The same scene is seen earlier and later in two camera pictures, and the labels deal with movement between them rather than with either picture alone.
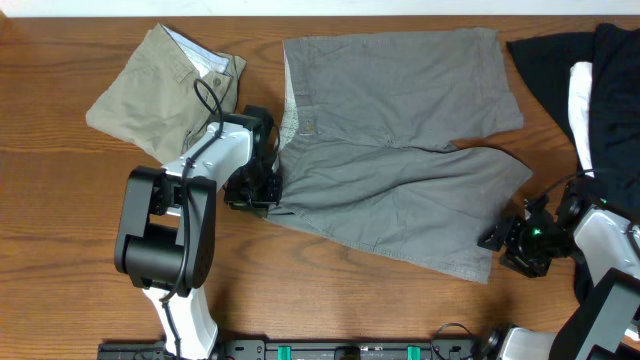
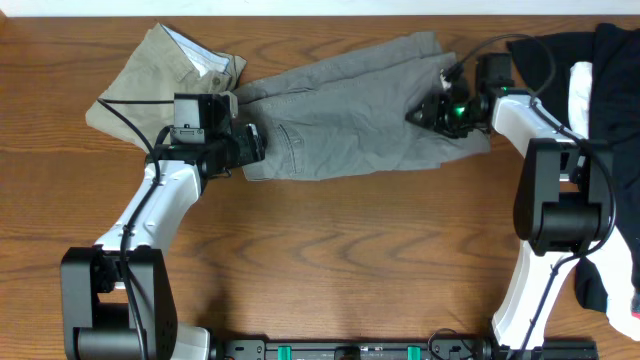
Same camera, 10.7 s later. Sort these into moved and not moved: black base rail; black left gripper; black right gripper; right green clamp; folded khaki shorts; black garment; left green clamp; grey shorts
Moved: black left gripper; grey shorts; black right gripper
Not moved: left green clamp; folded khaki shorts; right green clamp; black garment; black base rail
